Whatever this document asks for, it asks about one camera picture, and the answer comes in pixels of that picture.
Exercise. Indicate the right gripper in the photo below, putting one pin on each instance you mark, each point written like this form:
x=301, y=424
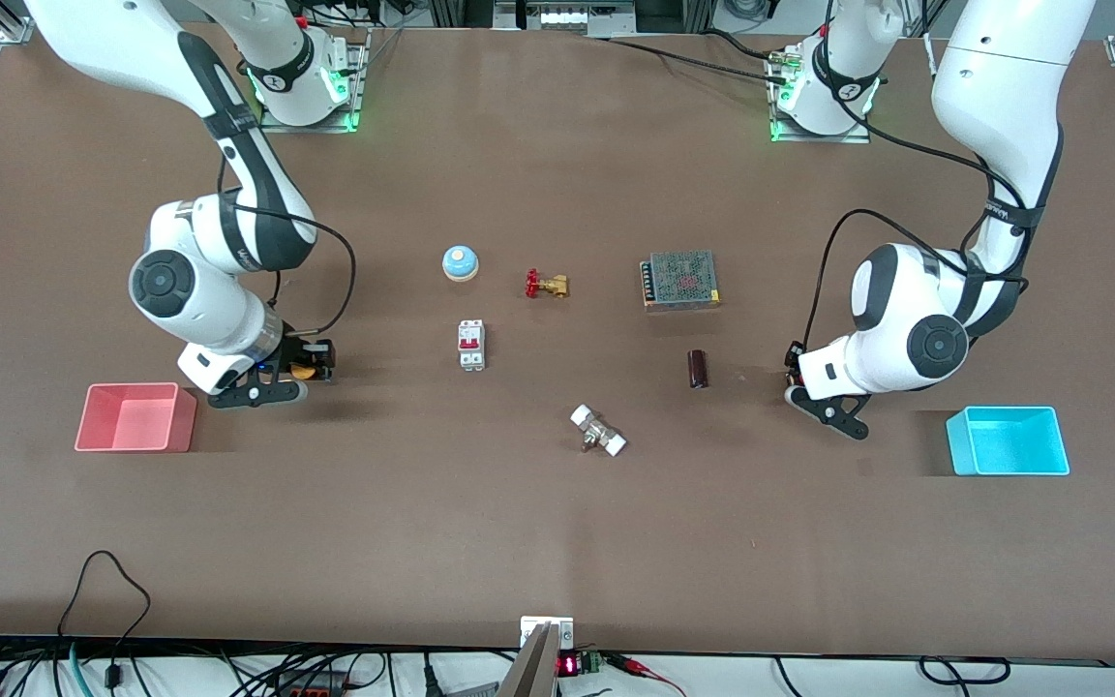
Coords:
x=298, y=349

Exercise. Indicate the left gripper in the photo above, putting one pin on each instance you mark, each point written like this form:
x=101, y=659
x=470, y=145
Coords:
x=794, y=359

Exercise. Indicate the yellow push button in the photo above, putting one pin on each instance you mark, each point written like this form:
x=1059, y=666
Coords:
x=302, y=371

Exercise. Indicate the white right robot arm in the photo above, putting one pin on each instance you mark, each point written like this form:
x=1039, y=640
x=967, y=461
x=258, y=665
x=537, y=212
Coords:
x=228, y=145

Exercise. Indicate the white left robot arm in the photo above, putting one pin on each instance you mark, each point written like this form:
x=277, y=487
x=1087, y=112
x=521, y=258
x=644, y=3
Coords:
x=993, y=145

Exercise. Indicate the dark brown cylindrical capacitor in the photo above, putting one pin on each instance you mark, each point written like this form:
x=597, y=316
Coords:
x=698, y=369

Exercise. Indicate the metal mesh power supply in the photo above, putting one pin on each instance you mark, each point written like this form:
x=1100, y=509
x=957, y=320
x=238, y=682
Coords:
x=681, y=280

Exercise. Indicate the white circuit breaker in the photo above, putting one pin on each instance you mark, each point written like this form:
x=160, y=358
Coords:
x=471, y=346

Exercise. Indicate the blue round bell button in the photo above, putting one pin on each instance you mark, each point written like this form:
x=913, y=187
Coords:
x=460, y=262

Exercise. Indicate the pink plastic bin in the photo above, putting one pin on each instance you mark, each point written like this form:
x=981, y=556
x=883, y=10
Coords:
x=132, y=416

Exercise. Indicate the metal fitting white caps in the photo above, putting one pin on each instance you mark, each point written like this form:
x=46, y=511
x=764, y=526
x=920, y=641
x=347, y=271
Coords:
x=598, y=431

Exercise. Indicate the cyan plastic bin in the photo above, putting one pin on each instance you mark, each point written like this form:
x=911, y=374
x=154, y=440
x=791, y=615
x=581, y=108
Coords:
x=1008, y=440

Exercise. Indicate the red digit display module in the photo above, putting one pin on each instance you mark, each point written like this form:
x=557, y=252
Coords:
x=577, y=664

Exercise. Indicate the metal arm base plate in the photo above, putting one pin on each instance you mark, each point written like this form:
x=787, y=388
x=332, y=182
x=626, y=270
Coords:
x=356, y=92
x=862, y=137

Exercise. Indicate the grey camera mount bar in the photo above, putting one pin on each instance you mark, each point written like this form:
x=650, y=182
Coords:
x=533, y=663

